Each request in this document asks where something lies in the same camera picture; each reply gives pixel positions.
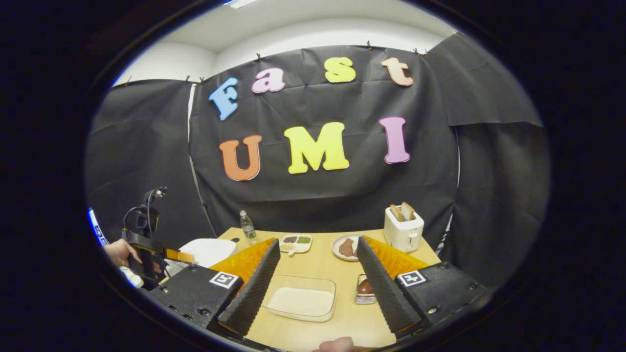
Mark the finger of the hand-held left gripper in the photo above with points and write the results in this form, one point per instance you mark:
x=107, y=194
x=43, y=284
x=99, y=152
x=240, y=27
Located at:
x=178, y=255

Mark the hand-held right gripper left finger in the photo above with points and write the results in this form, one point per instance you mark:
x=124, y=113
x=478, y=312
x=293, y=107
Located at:
x=252, y=293

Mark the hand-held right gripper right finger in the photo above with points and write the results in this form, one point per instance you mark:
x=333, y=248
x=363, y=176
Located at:
x=381, y=288

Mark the white rice cooker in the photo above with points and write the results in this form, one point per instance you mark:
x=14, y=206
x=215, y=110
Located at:
x=210, y=252

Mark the computer monitor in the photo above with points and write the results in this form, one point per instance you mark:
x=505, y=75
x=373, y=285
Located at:
x=97, y=227

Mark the brown meat piece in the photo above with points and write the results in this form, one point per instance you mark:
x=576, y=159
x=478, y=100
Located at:
x=347, y=248

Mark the white toaster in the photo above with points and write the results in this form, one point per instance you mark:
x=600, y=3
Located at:
x=403, y=234

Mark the white round plate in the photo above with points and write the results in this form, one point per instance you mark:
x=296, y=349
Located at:
x=335, y=249

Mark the clear plastic water bottle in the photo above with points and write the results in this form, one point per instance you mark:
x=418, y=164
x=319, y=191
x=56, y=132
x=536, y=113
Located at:
x=248, y=229

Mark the white divided condiment dish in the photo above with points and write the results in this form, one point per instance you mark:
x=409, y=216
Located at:
x=296, y=242

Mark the toasted bread slice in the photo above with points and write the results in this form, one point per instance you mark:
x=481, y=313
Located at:
x=396, y=212
x=409, y=210

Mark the black backdrop cloth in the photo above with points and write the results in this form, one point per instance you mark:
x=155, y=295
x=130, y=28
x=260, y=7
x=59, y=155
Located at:
x=342, y=195

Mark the ceiling light panel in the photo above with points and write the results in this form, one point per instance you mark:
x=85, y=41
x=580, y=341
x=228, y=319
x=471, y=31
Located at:
x=239, y=3

